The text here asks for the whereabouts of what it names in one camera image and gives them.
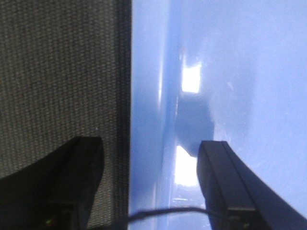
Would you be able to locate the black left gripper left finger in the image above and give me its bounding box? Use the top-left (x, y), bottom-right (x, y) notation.
top-left (0, 137), bottom-right (105, 230)

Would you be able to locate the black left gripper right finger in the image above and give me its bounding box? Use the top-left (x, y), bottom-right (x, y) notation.
top-left (197, 141), bottom-right (307, 230)

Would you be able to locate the light blue plastic tray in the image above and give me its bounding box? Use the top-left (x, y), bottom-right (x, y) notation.
top-left (129, 0), bottom-right (307, 230)

